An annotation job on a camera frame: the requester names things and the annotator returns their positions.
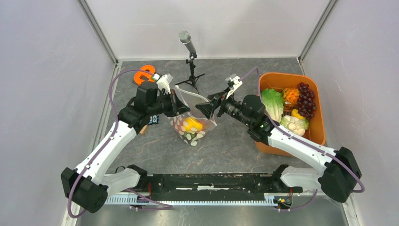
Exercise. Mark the orange plastic food bin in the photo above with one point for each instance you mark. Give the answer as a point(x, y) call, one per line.
point(280, 81)

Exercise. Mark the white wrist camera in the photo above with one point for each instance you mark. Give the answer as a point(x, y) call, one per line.
point(163, 82)
point(233, 82)

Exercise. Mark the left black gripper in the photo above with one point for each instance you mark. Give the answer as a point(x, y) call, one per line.
point(177, 107)

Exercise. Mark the purple grape bunch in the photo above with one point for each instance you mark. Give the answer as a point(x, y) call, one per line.
point(306, 105)

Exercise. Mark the small wooden block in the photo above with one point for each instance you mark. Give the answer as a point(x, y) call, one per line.
point(143, 130)

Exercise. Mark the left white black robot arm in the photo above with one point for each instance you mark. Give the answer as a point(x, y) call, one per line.
point(87, 185)

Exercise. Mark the yellow lemon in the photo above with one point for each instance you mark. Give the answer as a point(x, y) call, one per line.
point(191, 124)

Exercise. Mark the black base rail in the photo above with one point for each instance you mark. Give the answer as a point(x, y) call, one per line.
point(211, 186)

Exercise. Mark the clear dotted zip top bag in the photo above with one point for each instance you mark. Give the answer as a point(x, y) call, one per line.
point(191, 99)

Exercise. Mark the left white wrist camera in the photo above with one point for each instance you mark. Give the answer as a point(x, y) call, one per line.
point(163, 82)

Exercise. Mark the small yellow pineapple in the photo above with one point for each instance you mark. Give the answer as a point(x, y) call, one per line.
point(290, 97)

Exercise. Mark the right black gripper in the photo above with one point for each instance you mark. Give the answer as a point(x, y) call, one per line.
point(208, 108)

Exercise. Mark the pale green cabbage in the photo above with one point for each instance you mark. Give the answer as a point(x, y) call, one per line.
point(294, 124)

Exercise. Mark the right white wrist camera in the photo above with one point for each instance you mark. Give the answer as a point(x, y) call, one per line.
point(233, 82)

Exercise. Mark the silver microphone on tripod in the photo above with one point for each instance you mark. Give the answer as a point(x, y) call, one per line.
point(186, 39)

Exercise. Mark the white cable duct strip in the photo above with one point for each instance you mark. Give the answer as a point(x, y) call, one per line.
point(134, 200)

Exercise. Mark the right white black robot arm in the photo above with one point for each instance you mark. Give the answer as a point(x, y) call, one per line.
point(334, 172)

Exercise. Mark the yellow mango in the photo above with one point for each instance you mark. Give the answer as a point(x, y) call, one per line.
point(296, 113)

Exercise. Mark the green lettuce leaf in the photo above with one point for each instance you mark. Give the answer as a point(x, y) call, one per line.
point(273, 102)

